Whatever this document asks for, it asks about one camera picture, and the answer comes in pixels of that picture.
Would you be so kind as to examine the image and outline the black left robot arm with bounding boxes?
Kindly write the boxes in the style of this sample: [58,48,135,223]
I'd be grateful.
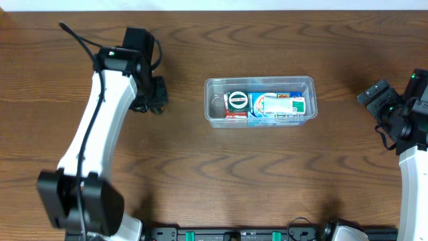
[37,47,168,240]

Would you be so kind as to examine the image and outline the blue Koolfever box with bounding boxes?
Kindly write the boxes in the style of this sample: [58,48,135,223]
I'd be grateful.
[247,92,304,125]

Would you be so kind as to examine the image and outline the red Panadol box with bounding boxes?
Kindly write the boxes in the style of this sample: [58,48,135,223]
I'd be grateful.
[223,94,247,118]

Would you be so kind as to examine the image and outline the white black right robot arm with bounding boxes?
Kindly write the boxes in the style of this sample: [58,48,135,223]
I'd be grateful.
[317,69,427,241]

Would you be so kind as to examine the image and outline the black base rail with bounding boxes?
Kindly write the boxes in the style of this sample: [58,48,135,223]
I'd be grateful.
[140,226,399,241]

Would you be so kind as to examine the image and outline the green Zam-Buk box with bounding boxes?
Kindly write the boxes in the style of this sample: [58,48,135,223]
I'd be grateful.
[227,91,249,112]

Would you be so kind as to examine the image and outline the white green Panadol box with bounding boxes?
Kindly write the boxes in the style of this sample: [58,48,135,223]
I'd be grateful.
[263,96,306,115]

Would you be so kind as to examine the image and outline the clear plastic container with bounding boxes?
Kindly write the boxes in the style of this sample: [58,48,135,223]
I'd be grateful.
[204,76,318,129]

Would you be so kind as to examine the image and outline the dark bottle white cap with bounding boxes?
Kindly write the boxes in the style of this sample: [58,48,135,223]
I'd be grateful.
[150,107,165,115]

